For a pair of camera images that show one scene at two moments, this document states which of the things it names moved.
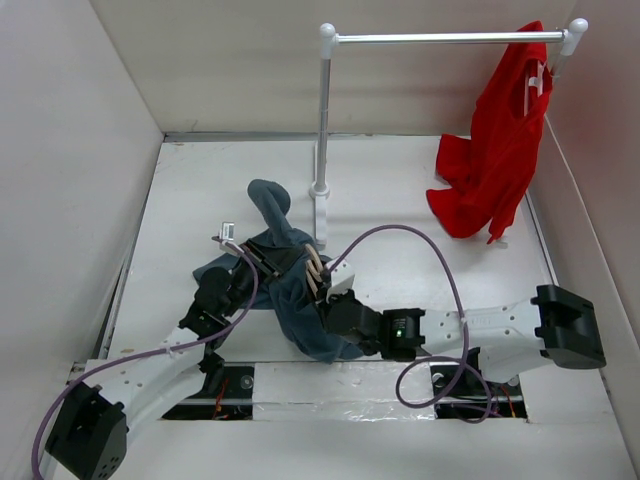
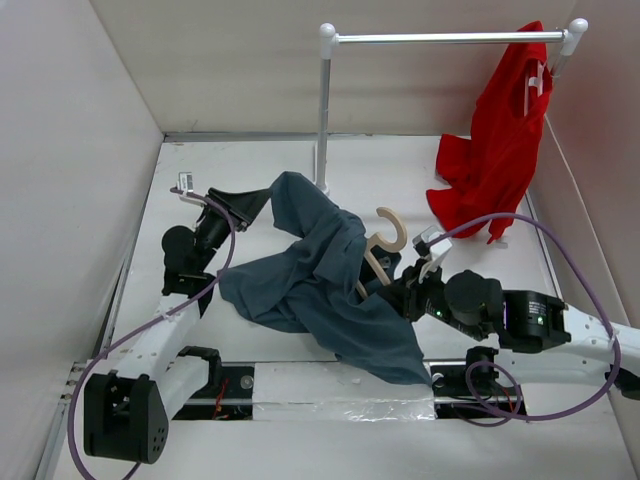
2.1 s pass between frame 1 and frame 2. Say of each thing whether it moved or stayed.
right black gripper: moved
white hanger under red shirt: stayed
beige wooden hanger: moved
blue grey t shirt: moved
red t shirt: stayed
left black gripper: moved
